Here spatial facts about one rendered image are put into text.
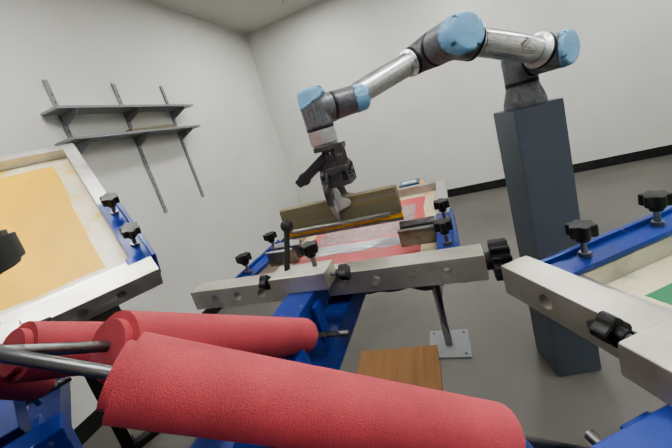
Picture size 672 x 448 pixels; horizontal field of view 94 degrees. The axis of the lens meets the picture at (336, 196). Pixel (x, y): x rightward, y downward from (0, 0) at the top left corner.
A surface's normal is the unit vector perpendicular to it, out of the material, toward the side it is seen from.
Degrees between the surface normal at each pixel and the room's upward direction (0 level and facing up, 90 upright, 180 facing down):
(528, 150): 90
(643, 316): 0
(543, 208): 90
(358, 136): 90
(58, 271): 32
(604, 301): 0
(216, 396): 69
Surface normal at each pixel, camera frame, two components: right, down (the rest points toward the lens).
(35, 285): 0.11, -0.82
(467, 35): 0.20, 0.10
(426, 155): -0.29, 0.28
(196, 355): 0.37, -0.90
